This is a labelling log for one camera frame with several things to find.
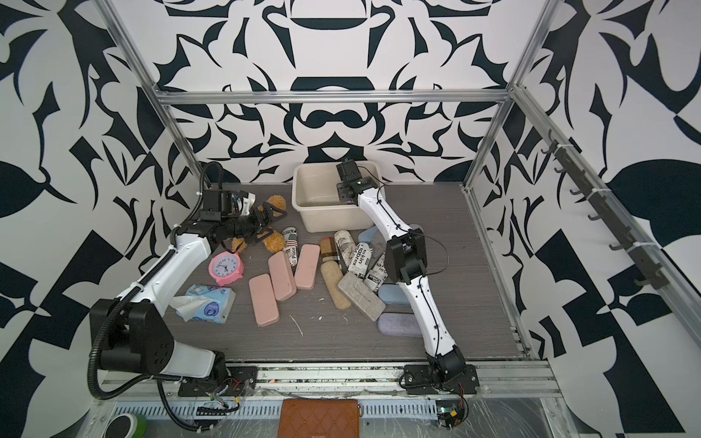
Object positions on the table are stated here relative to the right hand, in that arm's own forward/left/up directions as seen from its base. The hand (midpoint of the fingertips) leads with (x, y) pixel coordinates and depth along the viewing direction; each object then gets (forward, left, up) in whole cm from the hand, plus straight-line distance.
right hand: (349, 183), depth 104 cm
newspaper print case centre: (-29, -3, -7) cm, 30 cm away
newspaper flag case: (-34, -9, -8) cm, 36 cm away
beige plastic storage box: (+1, +14, -7) cm, 16 cm away
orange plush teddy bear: (-21, +26, -5) cm, 34 cm away
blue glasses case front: (-39, -13, -11) cm, 43 cm away
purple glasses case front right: (-49, -14, -10) cm, 52 cm away
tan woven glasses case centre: (-33, +6, -8) cm, 35 cm away
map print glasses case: (-21, +2, -10) cm, 24 cm away
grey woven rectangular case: (-40, -3, -8) cm, 41 cm away
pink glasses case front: (-41, +27, -11) cm, 50 cm away
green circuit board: (-70, -26, -14) cm, 75 cm away
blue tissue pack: (-43, +43, -6) cm, 61 cm away
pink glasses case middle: (-33, +22, -10) cm, 41 cm away
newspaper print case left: (-18, +22, -9) cm, 29 cm away
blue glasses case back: (-17, -6, -9) cm, 21 cm away
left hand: (-23, +21, +9) cm, 32 cm away
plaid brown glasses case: (-22, +8, -10) cm, 26 cm away
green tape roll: (-72, +52, -7) cm, 89 cm away
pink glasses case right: (-30, +15, -10) cm, 35 cm away
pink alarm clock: (-30, +42, -10) cm, 52 cm away
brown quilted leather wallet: (-71, +8, -10) cm, 72 cm away
